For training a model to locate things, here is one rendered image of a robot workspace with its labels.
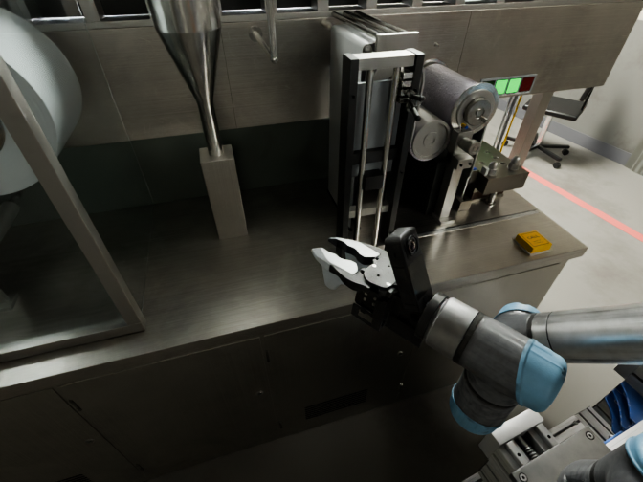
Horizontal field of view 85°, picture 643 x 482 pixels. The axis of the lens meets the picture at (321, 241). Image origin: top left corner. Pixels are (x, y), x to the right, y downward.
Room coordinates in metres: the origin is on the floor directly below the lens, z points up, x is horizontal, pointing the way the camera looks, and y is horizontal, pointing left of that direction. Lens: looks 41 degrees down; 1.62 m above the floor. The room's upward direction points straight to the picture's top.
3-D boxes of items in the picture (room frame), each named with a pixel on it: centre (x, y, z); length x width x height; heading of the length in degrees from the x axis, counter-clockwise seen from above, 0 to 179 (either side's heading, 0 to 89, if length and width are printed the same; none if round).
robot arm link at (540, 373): (0.23, -0.23, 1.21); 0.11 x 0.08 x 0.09; 49
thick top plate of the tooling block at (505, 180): (1.19, -0.56, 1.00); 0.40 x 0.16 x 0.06; 16
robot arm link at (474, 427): (0.25, -0.24, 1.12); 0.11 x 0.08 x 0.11; 139
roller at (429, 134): (1.07, -0.28, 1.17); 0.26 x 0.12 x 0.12; 16
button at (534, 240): (0.81, -0.65, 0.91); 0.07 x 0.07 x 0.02; 16
